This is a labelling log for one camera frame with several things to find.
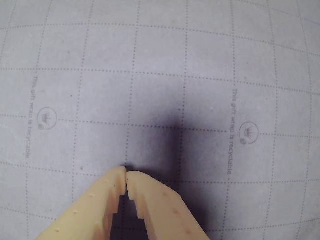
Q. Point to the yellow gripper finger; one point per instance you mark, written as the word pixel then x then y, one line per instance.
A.
pixel 87 212
pixel 165 212

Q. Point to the gridded gift wrap paper sheet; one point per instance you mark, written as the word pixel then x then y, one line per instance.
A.
pixel 160 62

